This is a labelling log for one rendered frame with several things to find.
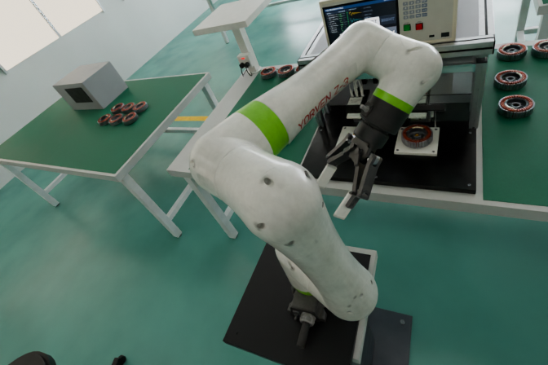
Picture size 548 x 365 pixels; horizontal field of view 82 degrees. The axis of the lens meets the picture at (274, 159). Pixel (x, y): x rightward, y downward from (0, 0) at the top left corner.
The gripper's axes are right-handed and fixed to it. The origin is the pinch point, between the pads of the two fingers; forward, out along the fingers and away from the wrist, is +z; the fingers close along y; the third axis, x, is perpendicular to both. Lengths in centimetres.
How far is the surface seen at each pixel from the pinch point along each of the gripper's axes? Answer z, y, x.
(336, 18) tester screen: -43, -57, 0
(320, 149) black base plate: 4, -59, 24
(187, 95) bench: 35, -172, -30
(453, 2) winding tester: -61, -33, 23
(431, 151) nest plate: -19, -31, 49
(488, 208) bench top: -13, -6, 57
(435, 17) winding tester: -56, -37, 23
